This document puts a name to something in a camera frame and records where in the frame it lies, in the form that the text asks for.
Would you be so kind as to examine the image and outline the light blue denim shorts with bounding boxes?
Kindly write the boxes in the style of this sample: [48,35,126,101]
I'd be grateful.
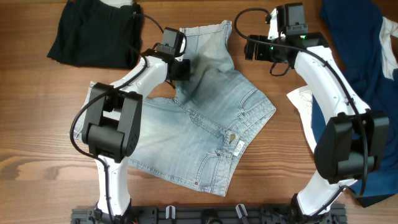
[68,20,277,197]

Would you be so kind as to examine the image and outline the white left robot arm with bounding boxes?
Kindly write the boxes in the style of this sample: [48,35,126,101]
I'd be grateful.
[80,55,190,223]

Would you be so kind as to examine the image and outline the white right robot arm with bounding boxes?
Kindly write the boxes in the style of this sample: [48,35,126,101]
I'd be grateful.
[244,33,389,221]

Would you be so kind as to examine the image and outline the folded black garment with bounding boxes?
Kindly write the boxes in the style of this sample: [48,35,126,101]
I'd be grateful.
[47,0,143,69]

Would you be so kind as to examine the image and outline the blue and white shirt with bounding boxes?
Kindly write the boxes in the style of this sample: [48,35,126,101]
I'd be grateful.
[285,0,398,208]

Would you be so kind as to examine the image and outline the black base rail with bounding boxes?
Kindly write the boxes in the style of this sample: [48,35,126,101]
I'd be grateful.
[70,204,348,224]

